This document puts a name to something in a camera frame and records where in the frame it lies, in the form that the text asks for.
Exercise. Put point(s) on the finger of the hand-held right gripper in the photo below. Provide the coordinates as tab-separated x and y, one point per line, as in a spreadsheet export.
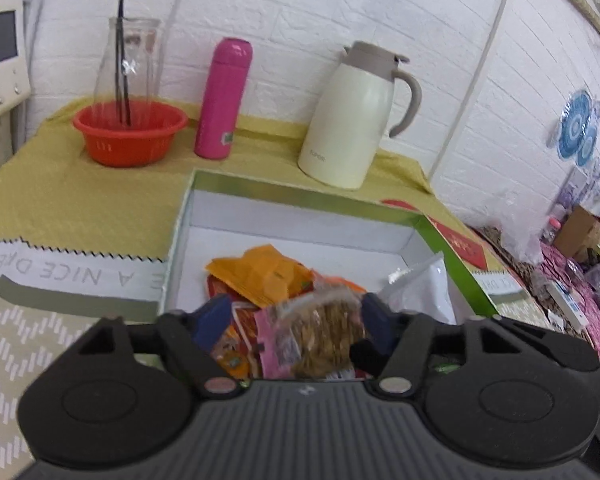
555	347

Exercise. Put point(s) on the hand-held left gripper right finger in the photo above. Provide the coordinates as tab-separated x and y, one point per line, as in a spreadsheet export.
379	320

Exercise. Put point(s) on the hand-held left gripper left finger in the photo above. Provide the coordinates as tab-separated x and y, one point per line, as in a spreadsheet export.
212	317

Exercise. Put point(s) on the red cartoon print snack packet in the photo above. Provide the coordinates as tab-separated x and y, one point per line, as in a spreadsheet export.
235	345

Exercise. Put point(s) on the white snack pouch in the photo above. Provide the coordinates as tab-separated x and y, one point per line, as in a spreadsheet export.
430	290

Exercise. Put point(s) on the brown snack packet pink label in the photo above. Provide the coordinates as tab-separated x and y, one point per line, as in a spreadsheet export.
320	330

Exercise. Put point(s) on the orange snack packet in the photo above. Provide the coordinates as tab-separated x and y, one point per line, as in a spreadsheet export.
265	272

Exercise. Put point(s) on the green cardboard box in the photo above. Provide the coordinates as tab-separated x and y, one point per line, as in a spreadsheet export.
300	220

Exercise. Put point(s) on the small white box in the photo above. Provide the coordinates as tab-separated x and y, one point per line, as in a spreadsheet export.
567	305

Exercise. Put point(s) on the patterned floral cloth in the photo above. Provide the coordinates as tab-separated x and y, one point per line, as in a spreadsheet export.
560	270

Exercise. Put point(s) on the small bottle pink cap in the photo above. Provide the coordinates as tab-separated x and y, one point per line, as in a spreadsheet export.
552	230

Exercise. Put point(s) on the brown cardboard box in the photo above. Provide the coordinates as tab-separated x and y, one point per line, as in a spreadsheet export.
580	230

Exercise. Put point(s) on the yellow tablecloth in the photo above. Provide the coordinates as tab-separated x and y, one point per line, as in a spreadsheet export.
80	200

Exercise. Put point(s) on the beige green patterned mat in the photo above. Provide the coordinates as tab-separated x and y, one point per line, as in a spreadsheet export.
30	330

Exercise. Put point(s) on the red plastic basket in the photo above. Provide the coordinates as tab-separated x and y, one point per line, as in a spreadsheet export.
130	145

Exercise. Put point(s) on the cream thermos jug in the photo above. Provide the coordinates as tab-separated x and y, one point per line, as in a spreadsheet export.
350	120

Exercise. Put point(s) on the pink thermos bottle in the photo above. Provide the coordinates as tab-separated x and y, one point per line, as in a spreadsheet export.
222	100

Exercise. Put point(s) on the glass carafe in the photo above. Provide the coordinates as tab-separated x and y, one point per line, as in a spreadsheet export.
140	70

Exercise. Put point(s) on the black straw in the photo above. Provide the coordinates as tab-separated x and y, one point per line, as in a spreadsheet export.
120	50

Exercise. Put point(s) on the white appliance with screen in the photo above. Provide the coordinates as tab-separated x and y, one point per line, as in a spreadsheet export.
0	60

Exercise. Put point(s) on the blue round wall decoration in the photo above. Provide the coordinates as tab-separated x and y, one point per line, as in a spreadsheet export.
572	122

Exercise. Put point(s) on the white wall pipe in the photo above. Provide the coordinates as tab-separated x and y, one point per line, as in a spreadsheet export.
480	71
178	0

